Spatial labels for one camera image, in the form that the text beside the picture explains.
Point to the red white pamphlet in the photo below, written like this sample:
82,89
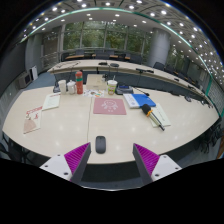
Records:
32,120

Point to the colourful sticker sheet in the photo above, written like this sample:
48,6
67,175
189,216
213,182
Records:
94,93

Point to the pink mouse pad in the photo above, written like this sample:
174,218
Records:
109,106

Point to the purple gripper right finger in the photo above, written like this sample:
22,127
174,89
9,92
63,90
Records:
151,166

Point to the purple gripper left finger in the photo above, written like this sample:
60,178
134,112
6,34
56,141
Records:
69,166

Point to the black yellow microphone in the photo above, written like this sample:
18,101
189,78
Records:
149,113

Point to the blue folder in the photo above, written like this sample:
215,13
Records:
141,99

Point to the white green leaflet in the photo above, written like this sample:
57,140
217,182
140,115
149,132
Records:
51,101

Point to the red thermos bottle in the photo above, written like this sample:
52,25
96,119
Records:
79,82

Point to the white paper sheet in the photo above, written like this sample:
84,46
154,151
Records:
161,115

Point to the white lidded jar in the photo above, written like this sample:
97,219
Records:
71,85

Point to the black computer mouse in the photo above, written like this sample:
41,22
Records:
100,144

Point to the black desk device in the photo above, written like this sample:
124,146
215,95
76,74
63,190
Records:
123,89

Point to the beige cardboard box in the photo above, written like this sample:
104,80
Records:
95,82

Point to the white paper cup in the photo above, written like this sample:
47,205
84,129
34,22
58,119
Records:
62,86

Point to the green printed paper cup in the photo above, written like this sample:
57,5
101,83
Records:
111,86

